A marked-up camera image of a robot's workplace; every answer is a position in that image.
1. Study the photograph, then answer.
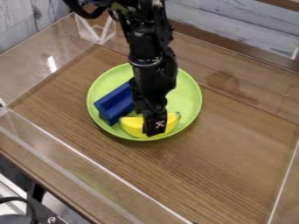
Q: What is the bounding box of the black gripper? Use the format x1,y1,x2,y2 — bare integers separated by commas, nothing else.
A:
128,47,179,137

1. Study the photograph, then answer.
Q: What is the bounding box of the yellow toy banana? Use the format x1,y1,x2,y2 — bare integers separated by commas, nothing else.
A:
119,112,182,139

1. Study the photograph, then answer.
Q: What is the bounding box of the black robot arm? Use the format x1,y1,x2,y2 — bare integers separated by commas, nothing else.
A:
63,0,179,137

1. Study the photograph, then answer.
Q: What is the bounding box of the green round plate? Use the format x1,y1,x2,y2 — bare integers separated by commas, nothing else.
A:
87,63,203,142

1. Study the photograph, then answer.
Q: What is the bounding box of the blue plastic block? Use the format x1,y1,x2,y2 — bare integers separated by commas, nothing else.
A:
93,82,135,126

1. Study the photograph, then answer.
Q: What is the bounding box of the clear acrylic corner bracket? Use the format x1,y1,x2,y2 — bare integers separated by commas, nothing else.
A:
75,14,117,46

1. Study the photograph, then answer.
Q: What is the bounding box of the black metal table bracket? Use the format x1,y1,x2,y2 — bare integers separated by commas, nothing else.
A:
27,184,68,224

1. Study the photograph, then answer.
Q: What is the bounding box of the black cable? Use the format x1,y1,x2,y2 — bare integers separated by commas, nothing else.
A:
0,197,39,224

